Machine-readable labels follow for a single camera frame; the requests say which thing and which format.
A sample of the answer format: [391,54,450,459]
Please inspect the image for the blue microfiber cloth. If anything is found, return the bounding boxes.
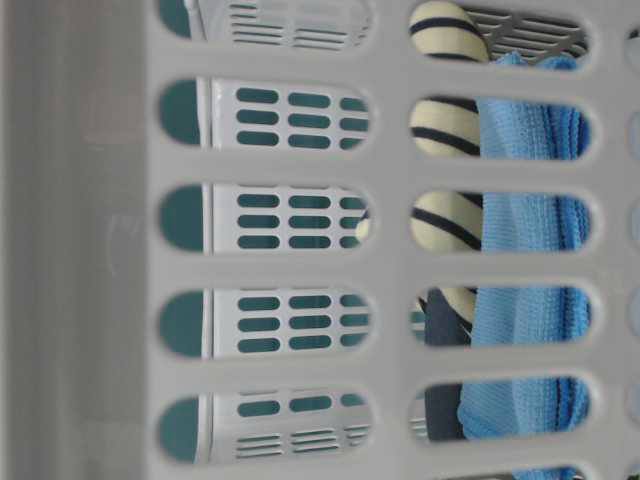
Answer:
[458,51,595,480]

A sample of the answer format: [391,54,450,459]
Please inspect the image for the white plastic shopping basket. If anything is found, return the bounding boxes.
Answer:
[1,1,639,479]

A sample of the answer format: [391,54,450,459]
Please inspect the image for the dark navy cloth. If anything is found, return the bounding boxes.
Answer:
[420,289,470,442]

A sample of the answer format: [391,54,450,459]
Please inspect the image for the cream navy striped cloth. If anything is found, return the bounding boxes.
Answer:
[353,1,489,342]

